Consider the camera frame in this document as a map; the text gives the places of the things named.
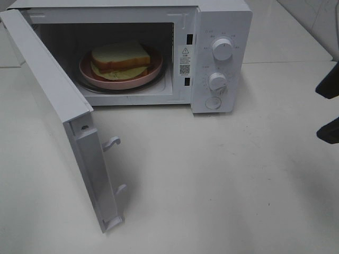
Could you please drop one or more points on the white microwave oven body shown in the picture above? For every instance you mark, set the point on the white microwave oven body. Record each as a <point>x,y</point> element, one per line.
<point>182,31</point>

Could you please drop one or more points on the pink round plate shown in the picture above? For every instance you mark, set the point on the pink round plate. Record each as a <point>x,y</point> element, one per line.
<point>122,79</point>

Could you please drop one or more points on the white microwave knob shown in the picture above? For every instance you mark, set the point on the white microwave knob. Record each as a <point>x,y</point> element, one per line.
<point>222,49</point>
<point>217,81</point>

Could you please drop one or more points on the round door release button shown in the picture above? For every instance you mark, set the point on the round door release button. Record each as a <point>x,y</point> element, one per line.
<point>213,103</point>

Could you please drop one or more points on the white bread sandwich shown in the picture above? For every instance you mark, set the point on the white bread sandwich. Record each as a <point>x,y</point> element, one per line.
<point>120,56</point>

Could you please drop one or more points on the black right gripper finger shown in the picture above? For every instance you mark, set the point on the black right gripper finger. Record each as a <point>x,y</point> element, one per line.
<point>329,132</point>
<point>328,87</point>

